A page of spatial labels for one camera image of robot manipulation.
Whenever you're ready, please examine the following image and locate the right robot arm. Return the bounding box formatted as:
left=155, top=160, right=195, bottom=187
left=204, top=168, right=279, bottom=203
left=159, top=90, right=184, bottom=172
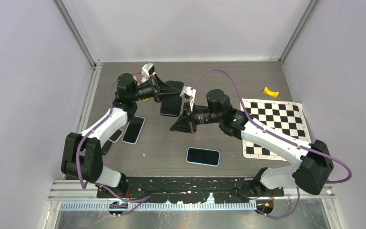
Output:
left=170, top=87, right=334, bottom=196

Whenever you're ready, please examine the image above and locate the yellow curved block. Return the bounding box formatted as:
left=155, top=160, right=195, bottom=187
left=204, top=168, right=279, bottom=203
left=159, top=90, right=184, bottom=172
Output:
left=263, top=87, right=279, bottom=98

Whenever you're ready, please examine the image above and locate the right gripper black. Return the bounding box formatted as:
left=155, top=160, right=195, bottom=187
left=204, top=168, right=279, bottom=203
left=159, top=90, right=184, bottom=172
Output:
left=171, top=100, right=222, bottom=134

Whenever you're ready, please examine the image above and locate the black phone near left edge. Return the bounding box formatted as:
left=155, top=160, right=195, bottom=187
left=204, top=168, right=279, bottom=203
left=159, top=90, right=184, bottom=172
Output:
left=102, top=140, right=112, bottom=155

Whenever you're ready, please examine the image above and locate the phone in lilac case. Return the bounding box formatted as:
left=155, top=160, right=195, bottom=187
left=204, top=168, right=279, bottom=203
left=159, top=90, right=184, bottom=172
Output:
left=122, top=116, right=145, bottom=145

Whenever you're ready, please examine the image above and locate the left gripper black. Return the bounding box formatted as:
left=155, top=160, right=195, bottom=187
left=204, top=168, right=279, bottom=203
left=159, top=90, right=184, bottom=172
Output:
left=130, top=74, right=179, bottom=104

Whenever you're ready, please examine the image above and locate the phone in beige case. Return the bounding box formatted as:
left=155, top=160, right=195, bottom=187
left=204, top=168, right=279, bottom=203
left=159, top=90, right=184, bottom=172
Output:
left=108, top=129, right=123, bottom=143

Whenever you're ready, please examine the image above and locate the phone in light blue case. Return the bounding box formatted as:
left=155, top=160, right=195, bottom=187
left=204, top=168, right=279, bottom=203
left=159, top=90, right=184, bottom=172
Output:
left=186, top=147, right=220, bottom=167

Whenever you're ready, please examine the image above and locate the checkerboard mat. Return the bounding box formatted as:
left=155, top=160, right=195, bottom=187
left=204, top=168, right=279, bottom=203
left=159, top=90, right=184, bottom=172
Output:
left=240, top=99, right=312, bottom=161

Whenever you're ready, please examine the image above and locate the purple cable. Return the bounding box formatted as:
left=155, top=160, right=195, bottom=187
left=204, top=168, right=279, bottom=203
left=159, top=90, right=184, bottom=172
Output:
left=192, top=69, right=353, bottom=184
left=75, top=72, right=142, bottom=190

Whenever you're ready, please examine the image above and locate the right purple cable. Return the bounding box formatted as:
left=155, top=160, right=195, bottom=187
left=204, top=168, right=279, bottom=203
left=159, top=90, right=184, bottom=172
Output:
left=192, top=69, right=353, bottom=184

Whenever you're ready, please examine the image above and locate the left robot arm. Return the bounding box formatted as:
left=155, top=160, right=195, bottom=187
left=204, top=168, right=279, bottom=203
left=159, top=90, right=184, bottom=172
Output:
left=61, top=73, right=180, bottom=198

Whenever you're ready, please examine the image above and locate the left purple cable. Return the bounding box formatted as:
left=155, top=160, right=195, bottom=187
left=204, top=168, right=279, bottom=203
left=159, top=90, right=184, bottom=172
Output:
left=75, top=72, right=142, bottom=190

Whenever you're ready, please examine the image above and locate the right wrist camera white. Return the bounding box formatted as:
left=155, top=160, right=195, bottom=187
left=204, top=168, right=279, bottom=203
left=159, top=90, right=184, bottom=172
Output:
left=180, top=86, right=196, bottom=112

